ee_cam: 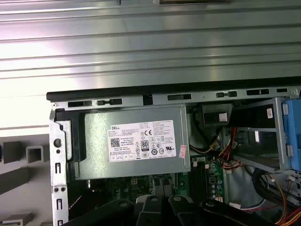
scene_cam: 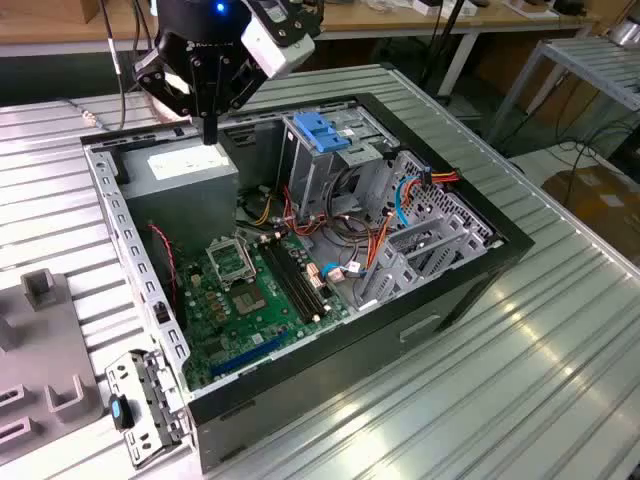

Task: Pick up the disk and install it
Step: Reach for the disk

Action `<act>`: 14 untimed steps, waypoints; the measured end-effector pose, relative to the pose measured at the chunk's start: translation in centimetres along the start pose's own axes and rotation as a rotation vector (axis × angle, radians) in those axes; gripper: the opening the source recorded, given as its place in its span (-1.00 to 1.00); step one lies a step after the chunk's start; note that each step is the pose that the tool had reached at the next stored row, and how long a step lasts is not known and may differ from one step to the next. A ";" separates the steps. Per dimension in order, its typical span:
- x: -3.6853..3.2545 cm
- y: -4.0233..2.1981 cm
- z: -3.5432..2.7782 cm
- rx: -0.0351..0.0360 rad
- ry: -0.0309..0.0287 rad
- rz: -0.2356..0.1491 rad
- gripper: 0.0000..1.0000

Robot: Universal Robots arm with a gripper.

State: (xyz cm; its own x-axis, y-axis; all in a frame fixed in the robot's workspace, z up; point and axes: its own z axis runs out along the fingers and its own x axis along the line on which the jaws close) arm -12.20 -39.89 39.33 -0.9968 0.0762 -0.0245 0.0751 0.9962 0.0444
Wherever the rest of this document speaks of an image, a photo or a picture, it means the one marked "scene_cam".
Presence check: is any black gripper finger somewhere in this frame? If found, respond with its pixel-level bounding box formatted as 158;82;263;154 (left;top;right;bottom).
209;55;271;146
133;49;211;146

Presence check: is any blue data wire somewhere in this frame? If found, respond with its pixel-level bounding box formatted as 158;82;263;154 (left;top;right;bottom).
392;174;426;231

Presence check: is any orange red power wire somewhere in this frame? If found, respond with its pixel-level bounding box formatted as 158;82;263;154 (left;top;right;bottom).
367;168;462;271

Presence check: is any grey perforated disk bay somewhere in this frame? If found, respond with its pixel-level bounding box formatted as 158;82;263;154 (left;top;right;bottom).
357;149;504;314

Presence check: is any blue plastic drive latch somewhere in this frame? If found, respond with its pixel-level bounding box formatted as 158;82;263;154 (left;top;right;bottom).
293;112;351;155

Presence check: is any grey optical drive cage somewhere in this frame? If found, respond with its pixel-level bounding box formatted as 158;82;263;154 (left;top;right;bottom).
277;107;401;221

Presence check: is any grey power supply unit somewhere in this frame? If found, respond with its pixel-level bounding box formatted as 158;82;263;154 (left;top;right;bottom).
117;134;241;261

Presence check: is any wooden desk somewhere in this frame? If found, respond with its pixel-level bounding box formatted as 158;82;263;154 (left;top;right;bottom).
0;0;601;59

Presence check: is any metal socket cover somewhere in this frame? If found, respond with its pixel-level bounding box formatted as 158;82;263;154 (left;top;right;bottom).
205;234;259;290

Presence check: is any black RAM slot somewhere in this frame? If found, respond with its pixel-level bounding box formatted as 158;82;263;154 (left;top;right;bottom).
258;237;321;324
272;232;332;314

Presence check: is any CPU socket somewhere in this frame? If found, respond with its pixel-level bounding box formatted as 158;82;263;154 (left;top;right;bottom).
228;280;271;319

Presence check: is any green motherboard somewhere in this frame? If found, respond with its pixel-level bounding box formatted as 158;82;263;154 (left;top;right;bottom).
174;232;351;391

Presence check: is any blue expansion slot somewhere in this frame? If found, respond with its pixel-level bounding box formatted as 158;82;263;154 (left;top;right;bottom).
208;327;291;379

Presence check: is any grey parts rack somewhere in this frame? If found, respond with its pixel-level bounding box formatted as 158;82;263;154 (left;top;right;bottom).
0;267;109;466

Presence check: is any black open PC case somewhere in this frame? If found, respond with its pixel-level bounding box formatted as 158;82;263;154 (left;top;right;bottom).
79;91;536;475

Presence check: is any metal slat side table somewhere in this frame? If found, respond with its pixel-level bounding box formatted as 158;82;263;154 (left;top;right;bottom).
487;37;640;146

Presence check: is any brown cardboard box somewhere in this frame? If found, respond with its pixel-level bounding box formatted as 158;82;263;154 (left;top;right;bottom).
542;167;640;241

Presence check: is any silver cylinder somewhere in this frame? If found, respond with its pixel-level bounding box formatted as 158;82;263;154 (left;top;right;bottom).
605;14;640;47

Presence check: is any grey cable with metal plug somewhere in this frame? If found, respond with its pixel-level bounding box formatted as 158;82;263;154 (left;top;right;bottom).
79;0;129;132

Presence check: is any white grey wrist camera box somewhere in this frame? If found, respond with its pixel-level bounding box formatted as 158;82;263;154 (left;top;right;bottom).
240;14;316;80

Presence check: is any orange black wire bundle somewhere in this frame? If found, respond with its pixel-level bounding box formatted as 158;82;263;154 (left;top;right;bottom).
234;182;391;251

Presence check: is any blue wire with white plug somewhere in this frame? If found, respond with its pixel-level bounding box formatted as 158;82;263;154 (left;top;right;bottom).
319;259;366;284

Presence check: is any grey metal slot bracket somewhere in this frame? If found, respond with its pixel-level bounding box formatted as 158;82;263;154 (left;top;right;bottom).
103;348;194;471

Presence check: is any black blue bracket latch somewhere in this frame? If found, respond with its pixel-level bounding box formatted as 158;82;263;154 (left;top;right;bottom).
107;393;136;431

